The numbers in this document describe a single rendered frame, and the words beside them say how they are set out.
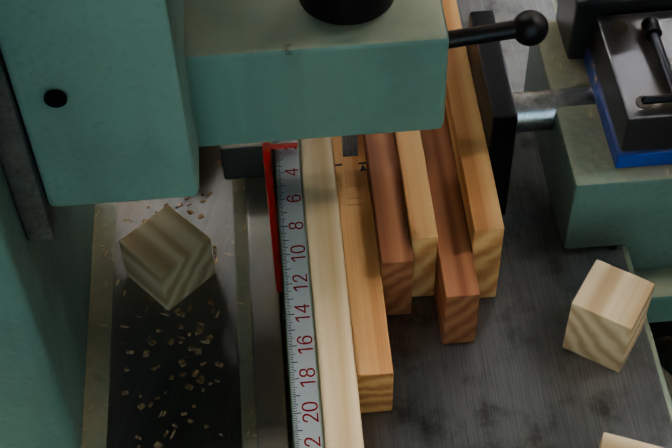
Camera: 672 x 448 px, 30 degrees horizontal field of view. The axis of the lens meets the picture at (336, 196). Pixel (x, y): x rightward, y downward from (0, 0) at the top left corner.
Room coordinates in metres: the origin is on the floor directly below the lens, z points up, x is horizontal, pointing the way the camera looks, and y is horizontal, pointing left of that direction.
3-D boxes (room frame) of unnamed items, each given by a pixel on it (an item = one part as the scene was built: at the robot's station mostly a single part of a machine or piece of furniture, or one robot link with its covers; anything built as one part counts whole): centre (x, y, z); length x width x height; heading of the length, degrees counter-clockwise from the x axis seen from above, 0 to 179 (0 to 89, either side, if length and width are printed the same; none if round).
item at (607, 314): (0.39, -0.15, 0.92); 0.04 x 0.04 x 0.04; 58
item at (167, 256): (0.52, 0.12, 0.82); 0.04 x 0.04 x 0.04; 44
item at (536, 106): (0.53, -0.12, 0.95); 0.09 x 0.07 x 0.09; 3
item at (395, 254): (0.50, -0.03, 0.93); 0.17 x 0.02 x 0.05; 3
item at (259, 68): (0.50, 0.01, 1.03); 0.14 x 0.07 x 0.09; 93
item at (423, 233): (0.52, -0.04, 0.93); 0.19 x 0.01 x 0.06; 3
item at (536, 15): (0.50, -0.09, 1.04); 0.06 x 0.02 x 0.02; 93
